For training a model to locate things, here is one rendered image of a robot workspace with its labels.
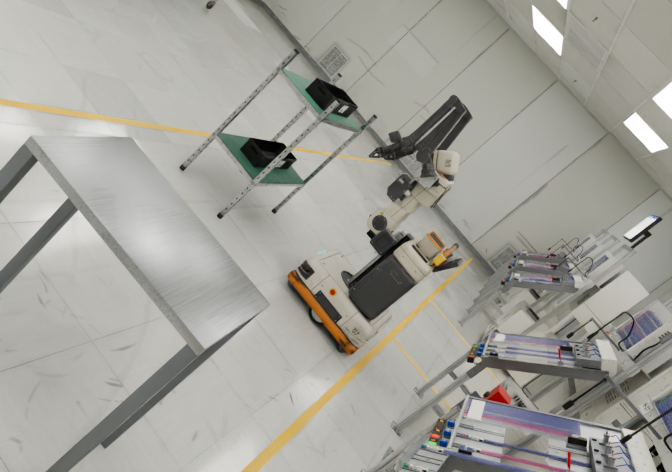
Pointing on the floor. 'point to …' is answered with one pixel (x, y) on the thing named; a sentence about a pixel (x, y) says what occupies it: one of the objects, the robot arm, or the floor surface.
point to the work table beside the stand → (139, 258)
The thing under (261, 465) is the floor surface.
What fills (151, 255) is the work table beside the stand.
